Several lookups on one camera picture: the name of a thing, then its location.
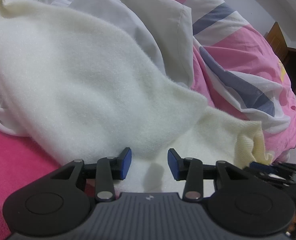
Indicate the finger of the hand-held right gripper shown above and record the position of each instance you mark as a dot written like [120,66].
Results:
[259,168]

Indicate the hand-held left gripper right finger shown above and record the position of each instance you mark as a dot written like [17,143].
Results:
[173,164]

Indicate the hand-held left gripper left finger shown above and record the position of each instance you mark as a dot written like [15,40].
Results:
[126,163]

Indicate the cream fleece deer sweater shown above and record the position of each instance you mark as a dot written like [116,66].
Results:
[75,80]

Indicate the white shirt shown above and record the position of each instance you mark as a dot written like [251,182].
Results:
[138,17]

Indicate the pink floral duvet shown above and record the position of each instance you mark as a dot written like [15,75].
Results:
[237,62]

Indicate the pink floral fleece blanket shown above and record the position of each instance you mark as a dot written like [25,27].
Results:
[13,167]

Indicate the brown wooden door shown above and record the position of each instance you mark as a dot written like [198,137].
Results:
[287,55]

